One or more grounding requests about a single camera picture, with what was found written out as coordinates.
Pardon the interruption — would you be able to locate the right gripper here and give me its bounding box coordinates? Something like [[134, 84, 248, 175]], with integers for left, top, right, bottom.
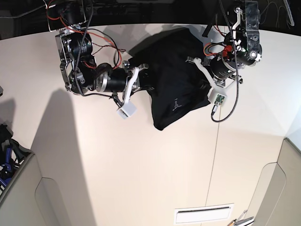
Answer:
[[94, 61, 155, 107]]

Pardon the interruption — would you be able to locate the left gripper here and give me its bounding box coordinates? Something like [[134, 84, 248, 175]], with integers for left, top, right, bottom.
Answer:
[[185, 55, 242, 91]]

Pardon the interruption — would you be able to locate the black T-shirt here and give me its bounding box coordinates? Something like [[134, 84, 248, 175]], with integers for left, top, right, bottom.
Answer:
[[129, 28, 210, 130]]

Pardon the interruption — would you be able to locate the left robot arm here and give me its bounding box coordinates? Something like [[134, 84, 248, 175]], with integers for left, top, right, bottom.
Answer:
[[201, 0, 262, 88]]

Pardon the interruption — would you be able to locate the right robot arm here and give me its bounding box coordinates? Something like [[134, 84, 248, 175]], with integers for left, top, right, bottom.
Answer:
[[45, 0, 155, 107]]

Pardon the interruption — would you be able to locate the grey tool at edge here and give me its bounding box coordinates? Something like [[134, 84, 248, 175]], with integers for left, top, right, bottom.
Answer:
[[228, 217, 254, 226]]

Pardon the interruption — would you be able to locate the blue black clutter pile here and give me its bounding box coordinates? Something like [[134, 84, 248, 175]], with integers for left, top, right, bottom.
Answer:
[[0, 124, 32, 193]]

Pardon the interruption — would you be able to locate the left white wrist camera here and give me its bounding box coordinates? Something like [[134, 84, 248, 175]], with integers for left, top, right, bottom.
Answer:
[[208, 87, 228, 106]]

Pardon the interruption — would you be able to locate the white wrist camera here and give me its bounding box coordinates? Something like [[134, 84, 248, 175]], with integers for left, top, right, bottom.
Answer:
[[117, 101, 137, 119], [208, 87, 228, 106]]

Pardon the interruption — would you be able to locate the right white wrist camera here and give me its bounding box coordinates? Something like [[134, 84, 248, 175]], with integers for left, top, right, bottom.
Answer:
[[117, 101, 137, 119]]

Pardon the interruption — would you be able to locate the black braided camera cable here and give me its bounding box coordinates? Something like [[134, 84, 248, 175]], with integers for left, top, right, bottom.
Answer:
[[210, 0, 240, 123]]

